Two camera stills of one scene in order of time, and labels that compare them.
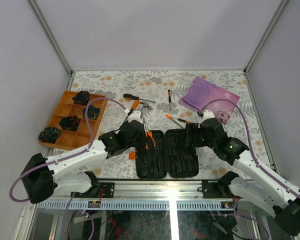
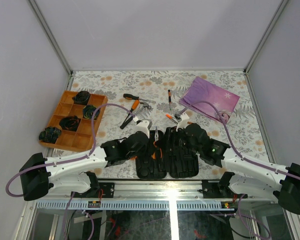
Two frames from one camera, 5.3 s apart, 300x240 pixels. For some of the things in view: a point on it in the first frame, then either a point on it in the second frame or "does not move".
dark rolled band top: x=82 y=97 does not move
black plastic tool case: x=171 y=153 does not move
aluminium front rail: x=156 y=195 does not move
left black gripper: x=141 y=145 to x=148 y=146
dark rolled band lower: x=70 y=123 does not move
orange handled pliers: x=147 y=133 to x=156 y=144
